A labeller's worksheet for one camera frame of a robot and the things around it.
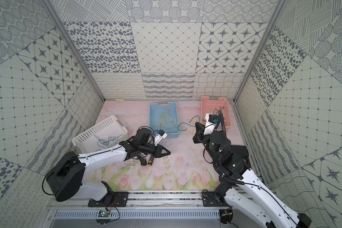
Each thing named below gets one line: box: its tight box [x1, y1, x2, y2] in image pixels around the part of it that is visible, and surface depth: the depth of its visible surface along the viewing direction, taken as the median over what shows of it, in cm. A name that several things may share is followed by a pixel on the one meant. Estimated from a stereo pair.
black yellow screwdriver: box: [147, 154, 155, 167], surface depth 87 cm
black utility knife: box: [139, 158, 147, 166], surface depth 88 cm
